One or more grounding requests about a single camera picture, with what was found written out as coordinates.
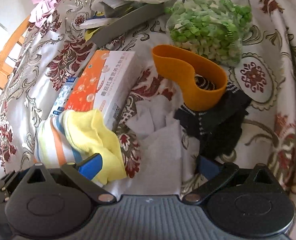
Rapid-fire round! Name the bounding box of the striped yellow blue towel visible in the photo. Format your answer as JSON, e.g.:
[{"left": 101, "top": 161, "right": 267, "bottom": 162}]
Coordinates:
[{"left": 34, "top": 109, "right": 126, "bottom": 186}]

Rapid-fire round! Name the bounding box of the black striped sock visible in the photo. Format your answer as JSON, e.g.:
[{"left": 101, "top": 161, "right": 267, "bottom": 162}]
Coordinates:
[{"left": 174, "top": 82, "right": 252, "bottom": 160}]

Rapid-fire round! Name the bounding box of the white tissue paper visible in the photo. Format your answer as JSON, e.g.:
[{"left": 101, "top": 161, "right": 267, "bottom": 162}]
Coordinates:
[{"left": 108, "top": 96, "right": 201, "bottom": 201}]

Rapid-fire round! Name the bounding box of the floral satin bed cover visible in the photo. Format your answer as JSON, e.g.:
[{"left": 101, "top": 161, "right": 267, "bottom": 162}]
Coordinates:
[{"left": 0, "top": 0, "right": 296, "bottom": 201}]

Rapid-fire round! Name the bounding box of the orange white tissue box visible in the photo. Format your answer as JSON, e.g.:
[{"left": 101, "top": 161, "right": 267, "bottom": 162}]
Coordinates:
[{"left": 49, "top": 50, "right": 142, "bottom": 131}]

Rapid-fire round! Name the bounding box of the bag of green foam pieces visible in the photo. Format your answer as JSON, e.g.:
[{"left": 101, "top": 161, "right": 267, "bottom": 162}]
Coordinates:
[{"left": 165, "top": 0, "right": 252, "bottom": 67}]

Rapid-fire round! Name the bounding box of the grey tray with cartoon picture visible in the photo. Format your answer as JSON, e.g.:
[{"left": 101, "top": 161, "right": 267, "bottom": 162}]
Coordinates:
[{"left": 80, "top": 0, "right": 175, "bottom": 48}]

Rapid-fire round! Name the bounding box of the wooden chair frame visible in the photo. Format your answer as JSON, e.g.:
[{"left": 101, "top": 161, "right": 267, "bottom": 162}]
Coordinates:
[{"left": 0, "top": 16, "right": 30, "bottom": 89}]

